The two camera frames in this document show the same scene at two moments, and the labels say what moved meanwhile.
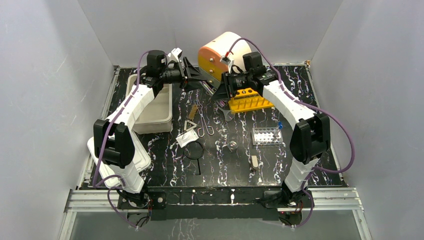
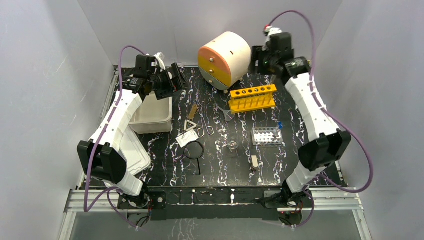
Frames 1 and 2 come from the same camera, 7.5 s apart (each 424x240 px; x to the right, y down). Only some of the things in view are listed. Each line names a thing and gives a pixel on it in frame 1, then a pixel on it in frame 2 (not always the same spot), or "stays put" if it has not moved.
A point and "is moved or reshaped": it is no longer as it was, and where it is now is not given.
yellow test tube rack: (248, 99) stays put
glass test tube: (207, 87) is moved or reshaped
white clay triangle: (185, 128) stays put
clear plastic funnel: (229, 114) stays put
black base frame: (214, 204) stays put
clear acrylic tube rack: (266, 135) stays put
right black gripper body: (235, 82) → (264, 61)
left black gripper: (185, 74) → (172, 79)
